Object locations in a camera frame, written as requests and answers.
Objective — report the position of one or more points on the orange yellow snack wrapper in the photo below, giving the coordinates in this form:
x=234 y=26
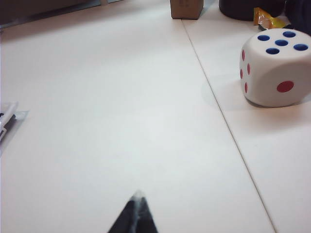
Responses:
x=264 y=21

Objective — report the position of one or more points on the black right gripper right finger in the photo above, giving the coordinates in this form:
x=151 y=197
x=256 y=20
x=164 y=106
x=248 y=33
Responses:
x=145 y=218

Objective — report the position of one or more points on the clear plastic packaging tray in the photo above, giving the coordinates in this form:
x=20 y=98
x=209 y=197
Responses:
x=22 y=115

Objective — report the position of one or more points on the tall brown cardboard box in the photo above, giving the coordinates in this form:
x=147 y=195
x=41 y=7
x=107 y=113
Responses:
x=187 y=9

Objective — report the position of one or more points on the brown desk partition panel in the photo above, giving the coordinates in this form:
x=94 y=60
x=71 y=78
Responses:
x=24 y=7

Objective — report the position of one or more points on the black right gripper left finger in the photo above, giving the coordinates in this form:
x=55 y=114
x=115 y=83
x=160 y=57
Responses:
x=127 y=218

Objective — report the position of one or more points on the white marker with black cap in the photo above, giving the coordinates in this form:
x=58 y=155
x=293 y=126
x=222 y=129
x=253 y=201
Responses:
x=6 y=119

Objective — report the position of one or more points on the dark fabric object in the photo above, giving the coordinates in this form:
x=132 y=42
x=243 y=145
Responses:
x=301 y=14

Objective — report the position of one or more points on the large white dice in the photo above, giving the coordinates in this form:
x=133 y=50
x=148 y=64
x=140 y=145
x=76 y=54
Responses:
x=267 y=72

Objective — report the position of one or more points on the black round container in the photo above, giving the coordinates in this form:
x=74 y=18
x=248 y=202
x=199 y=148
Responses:
x=238 y=9

